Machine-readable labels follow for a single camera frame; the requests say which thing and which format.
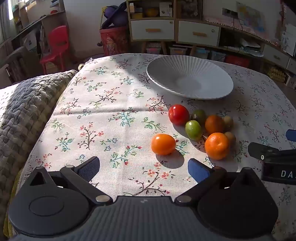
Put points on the white ribbed plate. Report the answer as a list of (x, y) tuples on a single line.
[(189, 76)]

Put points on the orange mandarin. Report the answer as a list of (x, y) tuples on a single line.
[(217, 146), (214, 124)]

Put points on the grey office chair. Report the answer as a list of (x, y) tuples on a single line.
[(18, 60)]

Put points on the red storage box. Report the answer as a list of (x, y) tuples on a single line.
[(237, 61)]

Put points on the wall power strip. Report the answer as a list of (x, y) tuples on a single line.
[(230, 12)]

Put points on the grey quilted blanket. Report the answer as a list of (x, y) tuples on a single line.
[(23, 111)]

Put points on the red plastic chair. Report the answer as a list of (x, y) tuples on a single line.
[(57, 41)]

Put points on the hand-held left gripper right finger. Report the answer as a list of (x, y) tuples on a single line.
[(196, 170)]

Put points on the wooden desk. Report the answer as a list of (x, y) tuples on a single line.
[(46, 20)]

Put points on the red printed bin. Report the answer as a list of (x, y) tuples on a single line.
[(113, 41)]

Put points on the white drawer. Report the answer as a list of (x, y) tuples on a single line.
[(198, 33), (152, 30)]

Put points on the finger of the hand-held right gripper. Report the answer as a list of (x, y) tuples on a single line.
[(259, 149), (291, 135)]

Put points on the wall papers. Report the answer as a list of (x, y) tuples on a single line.
[(289, 39)]

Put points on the purple bag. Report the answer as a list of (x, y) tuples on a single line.
[(115, 18)]

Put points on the pink lace cloth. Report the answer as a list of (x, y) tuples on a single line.
[(242, 27)]

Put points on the window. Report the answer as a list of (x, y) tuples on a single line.
[(9, 14)]

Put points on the long wooden shelf unit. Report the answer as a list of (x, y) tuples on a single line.
[(275, 55)]

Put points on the yellow plastic toy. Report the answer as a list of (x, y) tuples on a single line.
[(276, 74)]

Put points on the dark green round fruit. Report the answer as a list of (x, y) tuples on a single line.
[(200, 114)]

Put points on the yellow box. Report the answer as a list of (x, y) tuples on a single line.
[(137, 15)]

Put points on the orange tomato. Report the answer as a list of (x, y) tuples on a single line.
[(163, 144)]

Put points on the wooden cabinet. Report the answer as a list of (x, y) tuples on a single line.
[(175, 9)]

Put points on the light green round fruit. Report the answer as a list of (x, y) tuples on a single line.
[(193, 130)]

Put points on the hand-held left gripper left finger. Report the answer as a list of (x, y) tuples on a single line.
[(89, 168)]

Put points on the red tomato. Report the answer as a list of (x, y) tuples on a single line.
[(178, 114)]

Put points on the wall poster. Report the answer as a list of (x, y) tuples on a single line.
[(251, 16)]

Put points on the clear storage box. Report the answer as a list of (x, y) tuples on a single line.
[(203, 53), (153, 49), (217, 56), (178, 51)]

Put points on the floral tablecloth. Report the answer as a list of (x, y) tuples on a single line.
[(104, 104)]

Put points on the white carton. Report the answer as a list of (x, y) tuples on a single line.
[(165, 9)]

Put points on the yellow pot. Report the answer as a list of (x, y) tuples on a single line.
[(151, 11)]

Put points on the small brown round fruit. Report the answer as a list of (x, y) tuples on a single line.
[(228, 122), (231, 137)]

